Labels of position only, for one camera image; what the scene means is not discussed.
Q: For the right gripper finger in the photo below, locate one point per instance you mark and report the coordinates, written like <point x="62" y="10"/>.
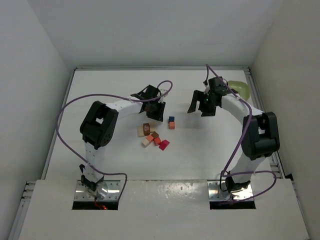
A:
<point x="197" y="97"/>
<point x="208" y="110"/>

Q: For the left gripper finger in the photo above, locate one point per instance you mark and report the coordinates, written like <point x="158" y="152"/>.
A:
<point x="154" y="115"/>
<point x="160" y="111"/>

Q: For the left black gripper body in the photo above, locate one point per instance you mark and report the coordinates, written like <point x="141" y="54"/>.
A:
<point x="152" y="103"/>

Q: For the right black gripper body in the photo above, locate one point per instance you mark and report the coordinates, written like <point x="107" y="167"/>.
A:
<point x="203" y="103"/>

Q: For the dark blue cube block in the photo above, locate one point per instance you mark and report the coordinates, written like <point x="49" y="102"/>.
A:
<point x="171" y="119"/>

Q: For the orange cube block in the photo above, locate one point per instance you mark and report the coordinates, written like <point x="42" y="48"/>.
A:
<point x="172" y="125"/>

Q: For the brown printed rectangular block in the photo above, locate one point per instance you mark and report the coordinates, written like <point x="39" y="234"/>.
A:
<point x="146" y="129"/>

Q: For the brown cube block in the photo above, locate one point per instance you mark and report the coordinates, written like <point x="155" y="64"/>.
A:
<point x="155" y="135"/>

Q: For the natural wood hotel block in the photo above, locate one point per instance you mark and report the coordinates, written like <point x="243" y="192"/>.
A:
<point x="140" y="131"/>

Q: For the salmon cube block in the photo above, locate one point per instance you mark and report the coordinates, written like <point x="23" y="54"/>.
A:
<point x="150" y="138"/>

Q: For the green plastic bowl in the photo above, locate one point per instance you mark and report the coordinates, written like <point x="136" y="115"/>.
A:
<point x="241" y="87"/>

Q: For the red-orange cube block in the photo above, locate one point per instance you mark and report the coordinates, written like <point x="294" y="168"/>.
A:
<point x="157" y="141"/>

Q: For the magenta roof block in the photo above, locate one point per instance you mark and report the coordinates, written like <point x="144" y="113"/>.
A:
<point x="164" y="144"/>

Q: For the natural wood cube block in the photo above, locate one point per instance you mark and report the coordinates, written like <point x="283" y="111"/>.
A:
<point x="145" y="142"/>

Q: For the natural wood long block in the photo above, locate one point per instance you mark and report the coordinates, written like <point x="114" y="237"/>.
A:
<point x="152" y="126"/>

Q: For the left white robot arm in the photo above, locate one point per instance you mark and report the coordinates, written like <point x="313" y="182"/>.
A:
<point x="98" y="127"/>

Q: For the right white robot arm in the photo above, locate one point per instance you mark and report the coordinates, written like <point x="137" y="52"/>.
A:
<point x="259" y="135"/>

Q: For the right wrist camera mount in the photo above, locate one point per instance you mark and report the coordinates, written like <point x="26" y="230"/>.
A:
<point x="207" y="90"/>

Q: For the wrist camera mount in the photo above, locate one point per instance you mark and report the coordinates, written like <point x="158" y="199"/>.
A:
<point x="164" y="93"/>
<point x="207" y="90"/>

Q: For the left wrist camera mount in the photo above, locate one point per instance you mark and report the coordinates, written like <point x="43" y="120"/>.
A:
<point x="164" y="93"/>

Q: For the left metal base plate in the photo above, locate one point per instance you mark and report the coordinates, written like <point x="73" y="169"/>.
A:
<point x="110" y="191"/>

